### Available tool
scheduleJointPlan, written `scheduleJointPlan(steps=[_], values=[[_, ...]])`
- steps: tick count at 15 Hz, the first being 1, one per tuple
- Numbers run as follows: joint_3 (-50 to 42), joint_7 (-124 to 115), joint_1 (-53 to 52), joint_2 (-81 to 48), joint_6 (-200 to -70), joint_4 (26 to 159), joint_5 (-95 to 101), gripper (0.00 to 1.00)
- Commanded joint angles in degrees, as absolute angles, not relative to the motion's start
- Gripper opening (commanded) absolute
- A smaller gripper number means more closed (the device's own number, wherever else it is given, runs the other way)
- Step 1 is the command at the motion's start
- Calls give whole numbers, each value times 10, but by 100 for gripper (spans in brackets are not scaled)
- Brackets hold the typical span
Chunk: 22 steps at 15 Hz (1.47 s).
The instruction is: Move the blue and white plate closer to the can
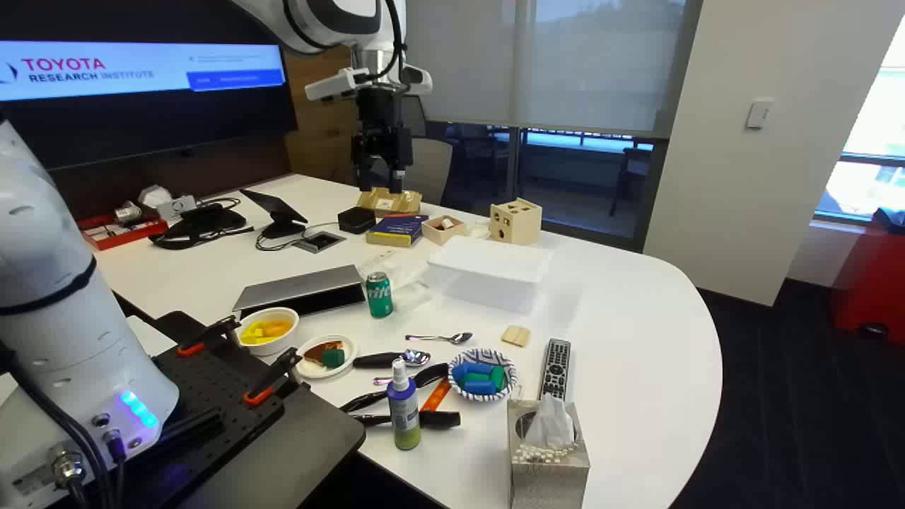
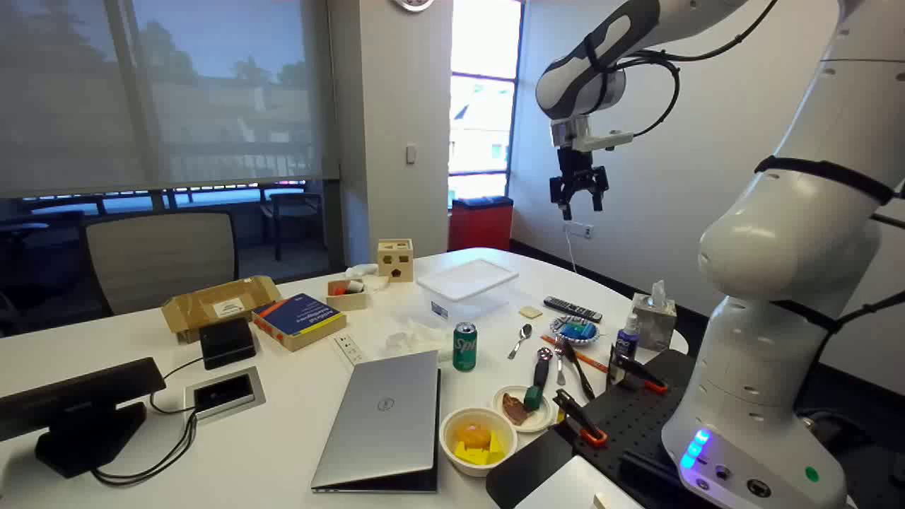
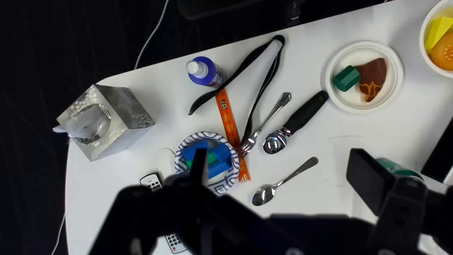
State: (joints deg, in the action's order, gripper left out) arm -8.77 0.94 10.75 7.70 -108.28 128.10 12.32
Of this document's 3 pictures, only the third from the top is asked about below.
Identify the grey tissue box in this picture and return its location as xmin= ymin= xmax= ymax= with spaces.
xmin=52 ymin=84 xmax=156 ymax=163

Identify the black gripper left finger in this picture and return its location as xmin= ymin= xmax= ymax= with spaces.
xmin=187 ymin=148 xmax=211 ymax=190

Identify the grey remote control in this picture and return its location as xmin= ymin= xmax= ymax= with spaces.
xmin=139 ymin=172 xmax=190 ymax=255

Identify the yellow toy wedge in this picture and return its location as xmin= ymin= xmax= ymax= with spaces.
xmin=423 ymin=15 xmax=453 ymax=52

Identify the blue toy block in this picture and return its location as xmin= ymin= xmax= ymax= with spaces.
xmin=181 ymin=139 xmax=232 ymax=182

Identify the blue bowl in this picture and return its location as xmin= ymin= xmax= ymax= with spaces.
xmin=173 ymin=131 xmax=241 ymax=197

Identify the brown toy food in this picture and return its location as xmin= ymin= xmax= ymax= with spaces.
xmin=355 ymin=57 xmax=389 ymax=104

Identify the orange toy fruit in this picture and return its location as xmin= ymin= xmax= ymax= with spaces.
xmin=426 ymin=33 xmax=453 ymax=73

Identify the silver spoon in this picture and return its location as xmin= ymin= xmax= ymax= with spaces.
xmin=251 ymin=156 xmax=320 ymax=207

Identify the blue spray bottle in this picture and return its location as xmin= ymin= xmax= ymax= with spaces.
xmin=184 ymin=56 xmax=224 ymax=90

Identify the silver fork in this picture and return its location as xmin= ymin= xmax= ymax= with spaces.
xmin=239 ymin=91 xmax=293 ymax=155

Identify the small green toy block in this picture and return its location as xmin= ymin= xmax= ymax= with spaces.
xmin=184 ymin=149 xmax=231 ymax=168

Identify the green soda can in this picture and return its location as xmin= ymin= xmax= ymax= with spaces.
xmin=377 ymin=156 xmax=423 ymax=183

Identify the white cable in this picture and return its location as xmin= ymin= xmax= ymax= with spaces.
xmin=133 ymin=0 xmax=170 ymax=71

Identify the white paper plate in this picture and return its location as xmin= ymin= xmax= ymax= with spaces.
xmin=323 ymin=40 xmax=406 ymax=115

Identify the white bowl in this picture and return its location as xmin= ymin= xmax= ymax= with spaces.
xmin=418 ymin=0 xmax=453 ymax=80

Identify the black-handled ice cream scoop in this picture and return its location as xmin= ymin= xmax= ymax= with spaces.
xmin=262 ymin=90 xmax=331 ymax=156

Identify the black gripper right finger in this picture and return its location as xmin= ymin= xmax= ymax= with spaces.
xmin=345 ymin=148 xmax=429 ymax=224

